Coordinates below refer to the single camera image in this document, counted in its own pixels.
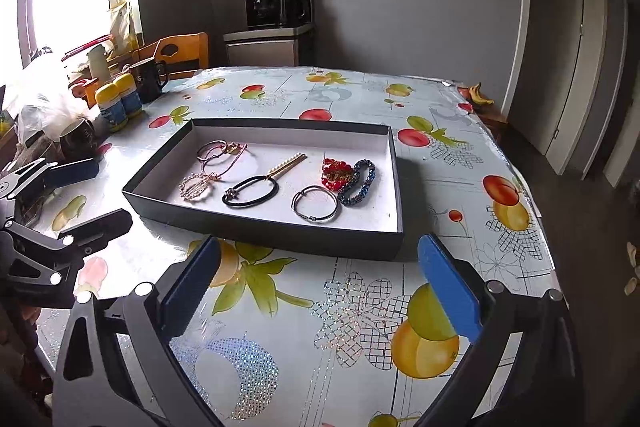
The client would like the orange box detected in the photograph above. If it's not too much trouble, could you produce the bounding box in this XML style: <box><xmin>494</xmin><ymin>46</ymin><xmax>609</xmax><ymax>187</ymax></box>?
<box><xmin>70</xmin><ymin>79</ymin><xmax>99</xmax><ymax>108</ymax></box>

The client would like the black cardboard box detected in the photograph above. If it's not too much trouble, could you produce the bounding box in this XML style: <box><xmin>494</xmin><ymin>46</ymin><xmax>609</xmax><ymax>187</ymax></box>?
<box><xmin>121</xmin><ymin>118</ymin><xmax>405</xmax><ymax>262</ymax></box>

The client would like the clear plastic bag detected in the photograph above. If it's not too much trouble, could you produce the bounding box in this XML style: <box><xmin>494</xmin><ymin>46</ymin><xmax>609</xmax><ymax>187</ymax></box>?
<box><xmin>2</xmin><ymin>52</ymin><xmax>92</xmax><ymax>128</ymax></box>

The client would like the pearl hair pin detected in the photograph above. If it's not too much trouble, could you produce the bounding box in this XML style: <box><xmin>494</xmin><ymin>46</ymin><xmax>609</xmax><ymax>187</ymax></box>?
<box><xmin>268</xmin><ymin>153</ymin><xmax>307</xmax><ymax>178</ymax></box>

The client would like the white door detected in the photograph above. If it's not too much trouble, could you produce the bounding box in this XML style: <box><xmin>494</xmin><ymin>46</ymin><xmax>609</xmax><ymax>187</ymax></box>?
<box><xmin>527</xmin><ymin>0</ymin><xmax>601</xmax><ymax>174</ymax></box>
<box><xmin>602</xmin><ymin>0</ymin><xmax>640</xmax><ymax>188</ymax></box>

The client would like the silver bangle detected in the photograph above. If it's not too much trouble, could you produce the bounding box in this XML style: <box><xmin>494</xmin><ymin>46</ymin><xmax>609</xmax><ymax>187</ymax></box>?
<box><xmin>291</xmin><ymin>186</ymin><xmax>340</xmax><ymax>224</ymax></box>

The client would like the red beaded brooch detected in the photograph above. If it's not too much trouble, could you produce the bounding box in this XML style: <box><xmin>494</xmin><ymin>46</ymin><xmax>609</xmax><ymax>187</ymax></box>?
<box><xmin>321</xmin><ymin>157</ymin><xmax>357</xmax><ymax>196</ymax></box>

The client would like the brown hair tie gold charm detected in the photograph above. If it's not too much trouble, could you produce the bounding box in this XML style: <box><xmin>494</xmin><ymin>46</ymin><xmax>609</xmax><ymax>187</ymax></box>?
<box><xmin>196</xmin><ymin>139</ymin><xmax>247</xmax><ymax>168</ymax></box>

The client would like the round pearl hair clip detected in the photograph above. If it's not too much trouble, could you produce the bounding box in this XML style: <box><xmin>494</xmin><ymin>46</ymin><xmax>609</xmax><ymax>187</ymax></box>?
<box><xmin>179</xmin><ymin>172</ymin><xmax>224</xmax><ymax>206</ymax></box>

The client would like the white cylinder container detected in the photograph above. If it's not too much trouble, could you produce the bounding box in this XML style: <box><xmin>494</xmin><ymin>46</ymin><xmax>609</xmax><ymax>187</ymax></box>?
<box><xmin>86</xmin><ymin>44</ymin><xmax>109</xmax><ymax>80</ymax></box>

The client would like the yellow capped bottle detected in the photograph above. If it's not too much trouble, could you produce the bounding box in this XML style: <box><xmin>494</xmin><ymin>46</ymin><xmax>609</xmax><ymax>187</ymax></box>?
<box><xmin>95</xmin><ymin>84</ymin><xmax>127</xmax><ymax>132</ymax></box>
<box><xmin>114</xmin><ymin>73</ymin><xmax>144</xmax><ymax>118</ymax></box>

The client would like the pink cord bracelet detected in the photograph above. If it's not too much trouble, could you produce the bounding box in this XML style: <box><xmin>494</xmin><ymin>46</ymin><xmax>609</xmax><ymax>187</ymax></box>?
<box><xmin>200</xmin><ymin>144</ymin><xmax>262</xmax><ymax>184</ymax></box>

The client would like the bunch of bananas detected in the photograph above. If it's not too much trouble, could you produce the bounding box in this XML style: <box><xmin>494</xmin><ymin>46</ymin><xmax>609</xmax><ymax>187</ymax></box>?
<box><xmin>467</xmin><ymin>82</ymin><xmax>495</xmax><ymax>106</ymax></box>

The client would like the fruit printed tablecloth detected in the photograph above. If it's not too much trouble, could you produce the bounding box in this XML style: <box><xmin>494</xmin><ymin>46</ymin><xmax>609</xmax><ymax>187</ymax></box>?
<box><xmin>37</xmin><ymin>66</ymin><xmax>571</xmax><ymax>427</ymax></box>

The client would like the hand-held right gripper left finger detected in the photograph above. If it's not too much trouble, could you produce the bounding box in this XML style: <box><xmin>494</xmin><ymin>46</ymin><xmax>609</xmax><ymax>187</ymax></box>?
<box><xmin>52</xmin><ymin>236</ymin><xmax>226</xmax><ymax>427</ymax></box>

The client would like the grey cabinet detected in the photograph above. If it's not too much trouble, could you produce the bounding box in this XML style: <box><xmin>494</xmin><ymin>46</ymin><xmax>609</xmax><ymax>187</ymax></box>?
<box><xmin>223</xmin><ymin>27</ymin><xmax>317</xmax><ymax>68</ymax></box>

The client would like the black cup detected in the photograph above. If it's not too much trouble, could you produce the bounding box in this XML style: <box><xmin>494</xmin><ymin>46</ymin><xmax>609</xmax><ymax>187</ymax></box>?
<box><xmin>59</xmin><ymin>118</ymin><xmax>97</xmax><ymax>158</ymax></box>

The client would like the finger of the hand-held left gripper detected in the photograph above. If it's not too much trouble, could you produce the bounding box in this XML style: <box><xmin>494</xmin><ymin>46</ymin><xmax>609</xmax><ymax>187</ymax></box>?
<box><xmin>15</xmin><ymin>157</ymin><xmax>99</xmax><ymax>198</ymax></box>
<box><xmin>57</xmin><ymin>208</ymin><xmax>134</xmax><ymax>259</ymax></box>

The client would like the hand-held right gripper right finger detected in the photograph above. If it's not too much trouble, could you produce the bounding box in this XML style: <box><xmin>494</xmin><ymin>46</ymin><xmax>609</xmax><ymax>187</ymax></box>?
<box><xmin>415</xmin><ymin>234</ymin><xmax>586</xmax><ymax>427</ymax></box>

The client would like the wooden chair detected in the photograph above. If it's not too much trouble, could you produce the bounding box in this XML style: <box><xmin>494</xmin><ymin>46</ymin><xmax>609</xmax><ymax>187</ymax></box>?
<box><xmin>131</xmin><ymin>32</ymin><xmax>210</xmax><ymax>80</ymax></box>

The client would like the yellow paper bag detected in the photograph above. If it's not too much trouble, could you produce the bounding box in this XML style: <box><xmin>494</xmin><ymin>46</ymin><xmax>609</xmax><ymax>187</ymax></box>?
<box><xmin>108</xmin><ymin>2</ymin><xmax>137</xmax><ymax>48</ymax></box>

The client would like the black mug with handle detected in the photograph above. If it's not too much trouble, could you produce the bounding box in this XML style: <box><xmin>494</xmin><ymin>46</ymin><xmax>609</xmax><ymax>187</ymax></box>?
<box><xmin>129</xmin><ymin>58</ymin><xmax>170</xmax><ymax>104</ymax></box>

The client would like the blue beaded bracelet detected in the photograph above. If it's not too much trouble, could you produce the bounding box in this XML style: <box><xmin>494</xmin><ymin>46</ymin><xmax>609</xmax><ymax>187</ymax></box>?
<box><xmin>337</xmin><ymin>159</ymin><xmax>376</xmax><ymax>206</ymax></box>

